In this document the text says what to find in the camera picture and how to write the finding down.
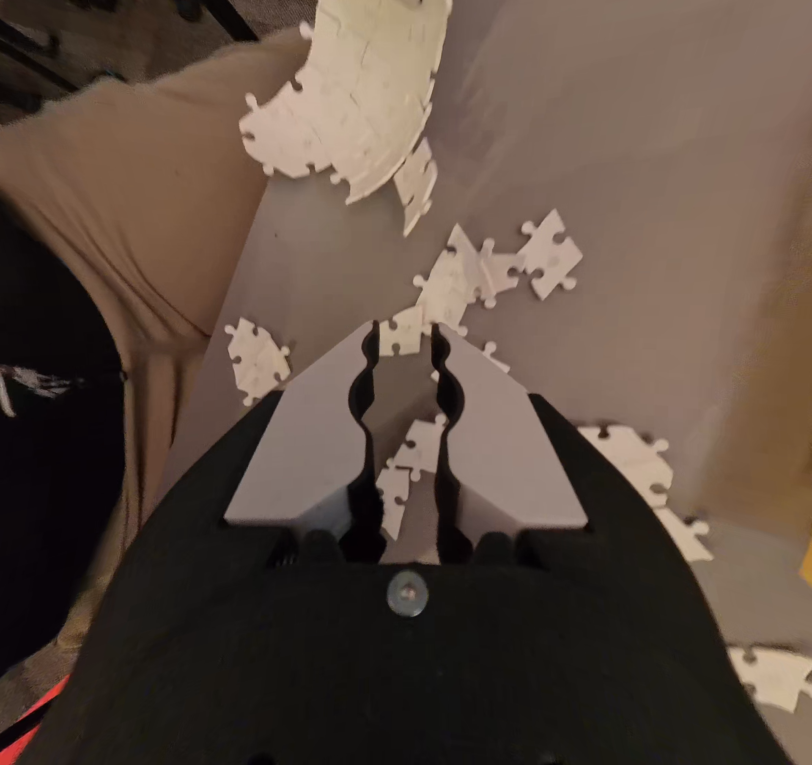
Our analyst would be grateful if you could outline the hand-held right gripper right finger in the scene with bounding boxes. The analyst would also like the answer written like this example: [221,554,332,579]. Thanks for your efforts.
[430,322,589,532]

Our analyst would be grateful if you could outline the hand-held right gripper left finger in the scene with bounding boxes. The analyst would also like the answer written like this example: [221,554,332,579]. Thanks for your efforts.
[222,319,381,530]

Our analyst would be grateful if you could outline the partly built white puzzle ball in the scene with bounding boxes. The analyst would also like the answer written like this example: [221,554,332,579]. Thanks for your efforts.
[240,0,454,237]

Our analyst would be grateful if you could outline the single white puzzle piece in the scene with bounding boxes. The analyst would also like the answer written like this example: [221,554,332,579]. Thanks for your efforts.
[379,307,427,358]

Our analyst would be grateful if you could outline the white puzzle pieces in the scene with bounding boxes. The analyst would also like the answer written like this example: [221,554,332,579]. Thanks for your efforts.
[225,209,812,713]

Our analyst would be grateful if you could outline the person's tan trouser leg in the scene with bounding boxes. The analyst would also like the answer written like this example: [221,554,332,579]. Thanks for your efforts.
[0,29,308,690]

